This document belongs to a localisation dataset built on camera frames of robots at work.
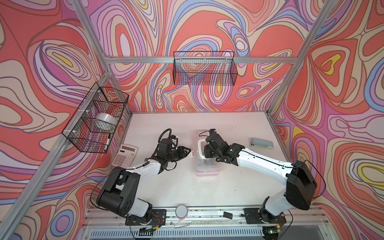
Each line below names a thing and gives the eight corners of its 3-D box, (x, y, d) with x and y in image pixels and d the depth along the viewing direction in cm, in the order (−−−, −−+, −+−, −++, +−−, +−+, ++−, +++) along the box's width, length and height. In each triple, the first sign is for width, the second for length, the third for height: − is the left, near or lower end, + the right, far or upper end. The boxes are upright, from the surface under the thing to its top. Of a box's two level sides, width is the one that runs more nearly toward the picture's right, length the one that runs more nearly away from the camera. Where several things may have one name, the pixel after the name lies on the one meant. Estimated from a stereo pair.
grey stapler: (250, 149, 101) (253, 145, 98) (248, 139, 106) (250, 135, 102) (271, 148, 101) (274, 145, 98) (268, 139, 106) (270, 135, 102)
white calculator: (116, 168, 96) (111, 163, 90) (122, 149, 105) (118, 144, 99) (134, 167, 96) (130, 163, 90) (139, 149, 105) (136, 144, 99)
